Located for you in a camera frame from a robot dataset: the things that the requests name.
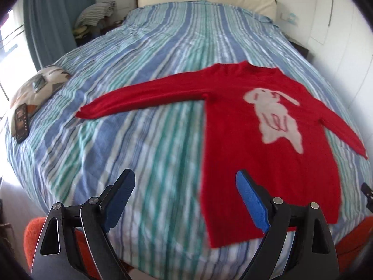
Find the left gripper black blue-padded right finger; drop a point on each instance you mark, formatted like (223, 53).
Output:
(312, 254)

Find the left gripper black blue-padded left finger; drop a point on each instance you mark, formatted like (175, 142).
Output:
(57, 254)

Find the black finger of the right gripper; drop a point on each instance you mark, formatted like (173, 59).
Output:
(367, 192)

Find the red sweater with white dog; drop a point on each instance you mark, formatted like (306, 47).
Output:
(259, 120)

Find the orange fluffy rug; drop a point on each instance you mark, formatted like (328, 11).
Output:
(30, 240)

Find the blue green striped bed cover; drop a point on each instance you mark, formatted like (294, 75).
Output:
(162, 230)

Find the black smartphone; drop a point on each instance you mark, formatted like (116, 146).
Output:
(21, 123)

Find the dark right nightstand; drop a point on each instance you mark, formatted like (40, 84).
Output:
(299, 47)

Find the dark nightstand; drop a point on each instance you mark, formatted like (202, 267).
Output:
(86, 34)
(299, 47)

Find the patterned beige cushion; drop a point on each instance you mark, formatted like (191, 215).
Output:
(37, 91)

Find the dark left nightstand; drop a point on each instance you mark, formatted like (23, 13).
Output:
(86, 34)

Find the pile of folded striped laundry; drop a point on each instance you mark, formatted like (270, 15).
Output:
(95, 14)

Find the teal curtain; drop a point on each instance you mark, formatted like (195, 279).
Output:
(49, 28)

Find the white wall socket panel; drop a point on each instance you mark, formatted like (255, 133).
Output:
(290, 18)

